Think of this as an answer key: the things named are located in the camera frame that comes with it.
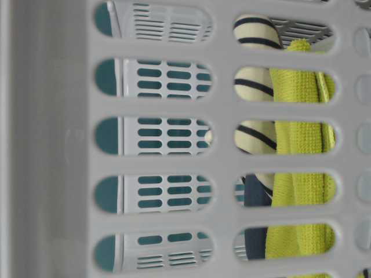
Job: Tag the dark navy cloth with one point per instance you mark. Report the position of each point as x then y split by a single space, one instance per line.
255 196

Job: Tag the white plastic shopping basket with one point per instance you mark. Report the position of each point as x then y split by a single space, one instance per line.
51 164

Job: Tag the cream navy striped cloth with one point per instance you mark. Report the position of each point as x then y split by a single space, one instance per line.
255 137

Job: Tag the yellow-green knit cloth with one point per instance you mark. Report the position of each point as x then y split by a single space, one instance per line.
301 189

